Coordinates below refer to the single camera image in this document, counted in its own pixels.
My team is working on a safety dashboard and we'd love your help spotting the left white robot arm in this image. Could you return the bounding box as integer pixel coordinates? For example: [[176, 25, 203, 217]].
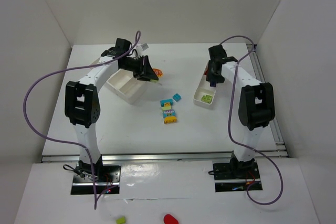
[[65, 38, 159, 177]]

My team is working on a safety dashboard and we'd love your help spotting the white divided container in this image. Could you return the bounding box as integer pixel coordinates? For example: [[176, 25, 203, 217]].
[[193, 66, 216, 109], [103, 69, 148, 104]]

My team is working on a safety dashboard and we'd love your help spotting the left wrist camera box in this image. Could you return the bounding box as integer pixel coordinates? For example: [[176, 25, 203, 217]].
[[140, 43, 149, 51]]

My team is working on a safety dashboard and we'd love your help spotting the red round piece foreground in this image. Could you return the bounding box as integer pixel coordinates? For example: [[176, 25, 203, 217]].
[[163, 214, 179, 224]]

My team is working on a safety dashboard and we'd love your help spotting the purple lego piece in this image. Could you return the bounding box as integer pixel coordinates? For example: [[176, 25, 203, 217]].
[[210, 82, 217, 88]]

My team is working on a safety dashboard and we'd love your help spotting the aluminium rail right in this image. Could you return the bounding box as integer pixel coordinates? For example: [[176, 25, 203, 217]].
[[249, 50, 289, 158]]

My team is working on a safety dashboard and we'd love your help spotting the light green lego brick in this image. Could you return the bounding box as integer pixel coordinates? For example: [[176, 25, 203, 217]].
[[206, 95, 213, 103]]

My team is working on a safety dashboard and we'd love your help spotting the teal flower lego brick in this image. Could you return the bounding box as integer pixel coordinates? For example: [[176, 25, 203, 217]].
[[162, 109, 176, 118]]

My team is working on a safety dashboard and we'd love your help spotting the aluminium rail front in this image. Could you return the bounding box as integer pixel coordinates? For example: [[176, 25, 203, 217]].
[[41, 151, 237, 168]]

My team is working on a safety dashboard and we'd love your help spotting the orange sun round lego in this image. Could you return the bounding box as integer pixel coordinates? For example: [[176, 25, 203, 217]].
[[153, 68, 163, 78]]

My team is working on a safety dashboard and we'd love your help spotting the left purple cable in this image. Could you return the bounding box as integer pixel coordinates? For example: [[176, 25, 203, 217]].
[[23, 30, 142, 210]]

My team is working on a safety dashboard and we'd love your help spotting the green lego on foreground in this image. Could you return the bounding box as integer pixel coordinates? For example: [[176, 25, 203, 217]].
[[115, 216, 126, 224]]

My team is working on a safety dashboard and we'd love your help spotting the right white divided container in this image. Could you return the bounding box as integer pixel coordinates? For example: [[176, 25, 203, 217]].
[[193, 66, 216, 109]]

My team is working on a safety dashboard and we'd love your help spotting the teal and green lego stack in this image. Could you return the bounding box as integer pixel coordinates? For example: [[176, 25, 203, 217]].
[[160, 99, 174, 111]]

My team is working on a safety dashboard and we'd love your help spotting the left white divided container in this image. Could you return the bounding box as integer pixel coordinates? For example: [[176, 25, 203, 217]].
[[103, 69, 148, 104]]

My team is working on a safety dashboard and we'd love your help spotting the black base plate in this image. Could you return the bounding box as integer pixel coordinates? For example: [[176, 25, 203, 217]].
[[208, 163, 263, 193], [63, 164, 121, 195]]

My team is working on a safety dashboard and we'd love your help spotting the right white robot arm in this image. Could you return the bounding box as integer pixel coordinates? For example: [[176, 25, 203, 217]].
[[206, 45, 275, 178]]

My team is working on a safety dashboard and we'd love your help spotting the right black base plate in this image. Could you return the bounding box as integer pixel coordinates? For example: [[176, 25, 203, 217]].
[[208, 163, 263, 193]]

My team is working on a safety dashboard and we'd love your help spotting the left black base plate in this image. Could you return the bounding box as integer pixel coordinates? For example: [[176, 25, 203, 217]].
[[63, 164, 121, 195]]

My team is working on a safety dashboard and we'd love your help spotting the teal square lego brick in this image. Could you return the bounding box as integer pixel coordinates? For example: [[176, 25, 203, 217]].
[[173, 93, 181, 102]]

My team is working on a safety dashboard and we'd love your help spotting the aluminium rail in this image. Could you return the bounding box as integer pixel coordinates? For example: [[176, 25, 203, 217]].
[[41, 151, 237, 168], [249, 50, 289, 158]]

